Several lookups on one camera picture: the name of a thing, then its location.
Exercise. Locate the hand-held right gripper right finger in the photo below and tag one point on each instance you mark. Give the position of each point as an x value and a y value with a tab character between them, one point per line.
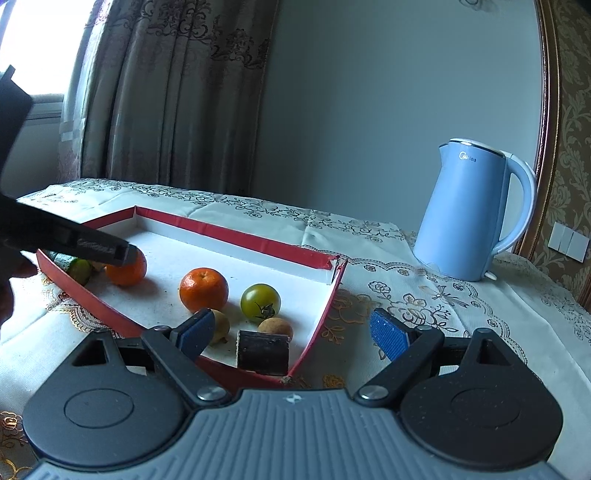
392	334

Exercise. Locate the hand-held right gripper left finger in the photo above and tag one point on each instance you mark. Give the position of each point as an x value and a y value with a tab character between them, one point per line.
196	332

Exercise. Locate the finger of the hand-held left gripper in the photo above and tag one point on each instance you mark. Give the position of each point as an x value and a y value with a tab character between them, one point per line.
69	237

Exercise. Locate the green cucumber piece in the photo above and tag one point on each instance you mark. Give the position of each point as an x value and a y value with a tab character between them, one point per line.
81	273

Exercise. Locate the orange mandarin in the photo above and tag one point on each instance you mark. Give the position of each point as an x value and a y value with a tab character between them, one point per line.
203	290
127	276

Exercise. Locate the dark sugarcane piece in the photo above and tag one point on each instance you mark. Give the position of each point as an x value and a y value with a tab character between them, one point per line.
263	353

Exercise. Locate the green tomato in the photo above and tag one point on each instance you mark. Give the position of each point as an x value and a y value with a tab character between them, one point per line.
258	300

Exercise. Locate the red shallow cardboard box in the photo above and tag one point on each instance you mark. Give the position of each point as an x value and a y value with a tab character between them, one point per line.
184	249

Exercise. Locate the person's left hand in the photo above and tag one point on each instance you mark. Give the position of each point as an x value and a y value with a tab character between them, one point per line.
11	272

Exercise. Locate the lace table mat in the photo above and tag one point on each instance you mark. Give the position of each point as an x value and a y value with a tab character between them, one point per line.
415	300

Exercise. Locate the sheer white curtain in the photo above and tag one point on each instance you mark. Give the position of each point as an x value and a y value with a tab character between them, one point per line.
71	138

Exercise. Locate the window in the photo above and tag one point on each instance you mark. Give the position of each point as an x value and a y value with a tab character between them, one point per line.
46	46

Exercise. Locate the blue electric kettle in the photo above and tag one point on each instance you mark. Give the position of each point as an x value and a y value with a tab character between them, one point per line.
461	207

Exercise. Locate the white embroidered tablecloth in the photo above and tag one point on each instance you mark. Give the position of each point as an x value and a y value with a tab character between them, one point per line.
545	323

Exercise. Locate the brown patterned curtain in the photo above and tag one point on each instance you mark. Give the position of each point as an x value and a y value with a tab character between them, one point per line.
175	92

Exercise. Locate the white wall switch panel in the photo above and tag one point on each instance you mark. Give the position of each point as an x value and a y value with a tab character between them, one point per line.
568	241

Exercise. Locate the wooden wall trim frame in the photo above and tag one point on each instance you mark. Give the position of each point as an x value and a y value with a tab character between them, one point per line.
547	69

